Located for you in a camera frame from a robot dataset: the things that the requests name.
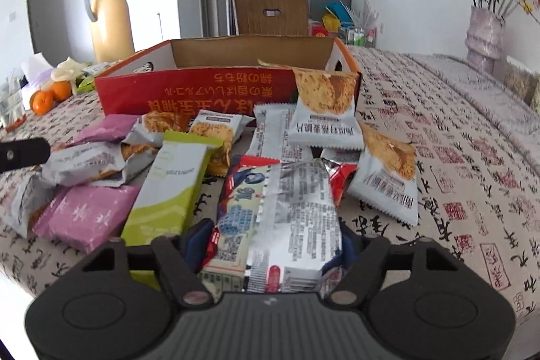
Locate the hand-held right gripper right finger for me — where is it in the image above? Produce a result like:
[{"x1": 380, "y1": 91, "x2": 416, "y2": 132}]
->
[{"x1": 323, "y1": 219, "x2": 460, "y2": 305}]

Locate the wooden chair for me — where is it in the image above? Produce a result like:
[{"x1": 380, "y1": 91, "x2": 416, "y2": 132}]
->
[{"x1": 232, "y1": 0, "x2": 309, "y2": 37}]

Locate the wire storage trolley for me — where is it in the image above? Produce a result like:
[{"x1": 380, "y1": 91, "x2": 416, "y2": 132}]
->
[{"x1": 337, "y1": 22, "x2": 377, "y2": 47}]

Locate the purple snack packet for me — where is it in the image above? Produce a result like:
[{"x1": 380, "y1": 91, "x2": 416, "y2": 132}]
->
[
  {"x1": 31, "y1": 184, "x2": 143, "y2": 255},
  {"x1": 69, "y1": 114, "x2": 141, "y2": 146}
]

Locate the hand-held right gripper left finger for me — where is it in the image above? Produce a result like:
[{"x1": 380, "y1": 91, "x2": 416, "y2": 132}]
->
[{"x1": 82, "y1": 219, "x2": 217, "y2": 307}]

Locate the blue plastic board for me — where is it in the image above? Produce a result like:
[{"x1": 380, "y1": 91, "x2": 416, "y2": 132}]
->
[{"x1": 324, "y1": 3, "x2": 352, "y2": 24}]

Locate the grey white snack packet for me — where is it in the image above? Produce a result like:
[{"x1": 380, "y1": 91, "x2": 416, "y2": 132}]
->
[{"x1": 7, "y1": 173, "x2": 56, "y2": 239}]

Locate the grey patterned cloth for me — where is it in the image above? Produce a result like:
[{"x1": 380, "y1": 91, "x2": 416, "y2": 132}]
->
[{"x1": 400, "y1": 52, "x2": 540, "y2": 173}]

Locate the green white snack packet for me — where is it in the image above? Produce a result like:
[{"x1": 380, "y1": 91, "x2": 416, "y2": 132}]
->
[{"x1": 121, "y1": 130, "x2": 225, "y2": 249}]

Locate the green small packet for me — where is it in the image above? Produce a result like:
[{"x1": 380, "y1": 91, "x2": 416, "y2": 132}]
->
[{"x1": 75, "y1": 75, "x2": 99, "y2": 94}]

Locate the yellow thermos jug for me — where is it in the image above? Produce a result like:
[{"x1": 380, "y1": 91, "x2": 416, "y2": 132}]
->
[{"x1": 83, "y1": 0, "x2": 136, "y2": 64}]

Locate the red blue silver snack packet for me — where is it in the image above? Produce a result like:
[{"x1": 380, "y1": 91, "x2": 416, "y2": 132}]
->
[{"x1": 201, "y1": 155, "x2": 343, "y2": 294}]

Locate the white plastic bag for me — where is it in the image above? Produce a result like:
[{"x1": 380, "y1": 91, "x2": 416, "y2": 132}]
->
[{"x1": 20, "y1": 52, "x2": 56, "y2": 87}]

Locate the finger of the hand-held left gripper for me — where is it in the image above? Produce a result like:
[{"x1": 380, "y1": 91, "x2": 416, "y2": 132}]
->
[{"x1": 0, "y1": 137, "x2": 52, "y2": 175}]

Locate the small white packet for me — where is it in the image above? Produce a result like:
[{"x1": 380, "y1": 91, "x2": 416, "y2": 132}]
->
[{"x1": 83, "y1": 62, "x2": 111, "y2": 77}]

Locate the red cardboard box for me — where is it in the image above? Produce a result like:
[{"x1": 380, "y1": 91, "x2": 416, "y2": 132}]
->
[{"x1": 93, "y1": 34, "x2": 361, "y2": 120}]

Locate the long silver snack packet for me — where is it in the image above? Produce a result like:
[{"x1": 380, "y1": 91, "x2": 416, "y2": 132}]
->
[{"x1": 246, "y1": 104, "x2": 314, "y2": 164}]

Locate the clear food jar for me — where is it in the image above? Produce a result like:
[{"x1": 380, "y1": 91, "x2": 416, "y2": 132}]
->
[{"x1": 503, "y1": 55, "x2": 540, "y2": 113}]

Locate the clear plastic packaging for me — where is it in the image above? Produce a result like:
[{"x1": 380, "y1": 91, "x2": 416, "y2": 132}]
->
[{"x1": 0, "y1": 68, "x2": 27, "y2": 130}]

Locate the cream plastic bag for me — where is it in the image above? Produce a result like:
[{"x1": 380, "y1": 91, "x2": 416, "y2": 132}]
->
[{"x1": 52, "y1": 57, "x2": 88, "y2": 85}]

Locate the red foil snack packet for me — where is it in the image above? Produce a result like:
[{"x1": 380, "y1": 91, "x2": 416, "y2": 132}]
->
[{"x1": 320, "y1": 158, "x2": 359, "y2": 210}]

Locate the oat crisp snack packet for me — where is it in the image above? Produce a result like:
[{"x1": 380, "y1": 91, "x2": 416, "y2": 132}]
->
[
  {"x1": 187, "y1": 110, "x2": 255, "y2": 177},
  {"x1": 288, "y1": 68, "x2": 364, "y2": 152},
  {"x1": 347, "y1": 123, "x2": 419, "y2": 226},
  {"x1": 127, "y1": 110, "x2": 189, "y2": 146}
]

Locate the glittery pink vase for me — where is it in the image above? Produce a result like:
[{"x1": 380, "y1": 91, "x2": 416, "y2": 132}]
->
[{"x1": 465, "y1": 5, "x2": 506, "y2": 75}]

